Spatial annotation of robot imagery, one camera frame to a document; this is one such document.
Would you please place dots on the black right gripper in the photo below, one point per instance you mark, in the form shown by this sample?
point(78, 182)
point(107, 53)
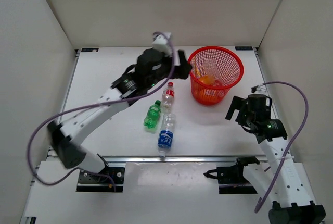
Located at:
point(239, 104)

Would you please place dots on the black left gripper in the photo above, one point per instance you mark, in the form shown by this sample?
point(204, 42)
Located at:
point(182, 71)

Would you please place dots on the orange juice bottle gold cap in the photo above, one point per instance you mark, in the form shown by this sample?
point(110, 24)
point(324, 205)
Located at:
point(207, 80)

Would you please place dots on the clear bottle white cap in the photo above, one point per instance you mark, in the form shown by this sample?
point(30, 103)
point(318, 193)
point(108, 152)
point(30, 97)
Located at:
point(210, 67)

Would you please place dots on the clear bottle red label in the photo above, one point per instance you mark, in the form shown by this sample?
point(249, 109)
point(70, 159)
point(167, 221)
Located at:
point(168, 97)

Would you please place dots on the orange soda bottle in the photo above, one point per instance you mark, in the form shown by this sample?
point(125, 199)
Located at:
point(207, 96)

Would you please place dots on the green Sprite bottle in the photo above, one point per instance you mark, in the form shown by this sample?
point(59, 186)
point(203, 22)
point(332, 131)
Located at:
point(152, 117)

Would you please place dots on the clear bottle blue label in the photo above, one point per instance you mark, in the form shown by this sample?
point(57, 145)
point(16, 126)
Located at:
point(166, 135)

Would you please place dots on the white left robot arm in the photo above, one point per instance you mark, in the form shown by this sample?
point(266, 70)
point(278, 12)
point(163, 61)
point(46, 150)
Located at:
point(67, 136)

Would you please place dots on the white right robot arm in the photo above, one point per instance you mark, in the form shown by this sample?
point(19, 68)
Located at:
point(281, 185)

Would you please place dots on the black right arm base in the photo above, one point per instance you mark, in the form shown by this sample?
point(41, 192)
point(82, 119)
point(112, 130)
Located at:
point(230, 179)

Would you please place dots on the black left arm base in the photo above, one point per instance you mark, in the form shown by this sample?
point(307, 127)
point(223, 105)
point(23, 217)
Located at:
point(112, 180)

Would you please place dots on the red mesh plastic bin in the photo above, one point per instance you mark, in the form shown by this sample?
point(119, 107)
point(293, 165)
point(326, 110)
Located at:
point(229, 65)

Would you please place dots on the black right corner label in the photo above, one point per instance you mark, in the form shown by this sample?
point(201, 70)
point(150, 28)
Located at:
point(243, 48)

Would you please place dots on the black corner label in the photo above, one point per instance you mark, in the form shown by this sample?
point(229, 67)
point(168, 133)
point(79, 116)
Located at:
point(243, 48)
point(89, 50)

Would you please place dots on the black left corner label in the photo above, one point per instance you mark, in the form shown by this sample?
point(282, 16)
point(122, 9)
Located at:
point(89, 50)

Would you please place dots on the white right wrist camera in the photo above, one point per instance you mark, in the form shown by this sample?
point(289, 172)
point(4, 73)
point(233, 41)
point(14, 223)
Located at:
point(258, 89)

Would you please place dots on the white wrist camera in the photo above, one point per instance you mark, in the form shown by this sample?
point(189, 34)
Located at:
point(258, 89)
point(160, 43)

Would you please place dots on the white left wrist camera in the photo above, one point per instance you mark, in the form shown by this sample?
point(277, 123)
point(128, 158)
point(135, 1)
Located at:
point(160, 43)

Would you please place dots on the aluminium table edge rail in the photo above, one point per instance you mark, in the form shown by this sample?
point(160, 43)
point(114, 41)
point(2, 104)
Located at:
point(170, 159)

